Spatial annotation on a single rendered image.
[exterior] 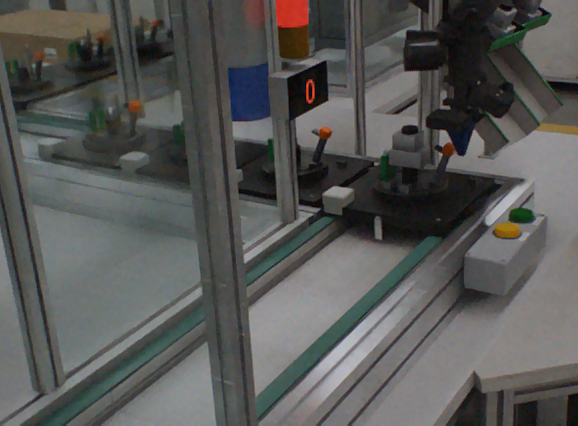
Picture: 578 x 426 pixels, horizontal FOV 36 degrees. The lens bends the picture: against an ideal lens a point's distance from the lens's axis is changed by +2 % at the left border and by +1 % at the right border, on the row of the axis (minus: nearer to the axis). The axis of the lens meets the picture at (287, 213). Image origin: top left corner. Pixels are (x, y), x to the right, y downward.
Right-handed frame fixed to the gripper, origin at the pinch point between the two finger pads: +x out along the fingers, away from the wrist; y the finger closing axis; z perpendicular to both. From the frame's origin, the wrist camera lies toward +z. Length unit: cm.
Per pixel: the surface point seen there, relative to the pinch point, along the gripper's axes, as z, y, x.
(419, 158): -7.0, -2.3, 4.3
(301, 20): -19.7, -20.1, -22.9
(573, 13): -92, 405, 61
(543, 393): 24.3, -26.9, 28.6
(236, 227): 11, -82, -19
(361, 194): -17.3, -5.3, 12.0
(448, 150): -2.0, -1.1, 2.4
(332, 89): -75, 85, 22
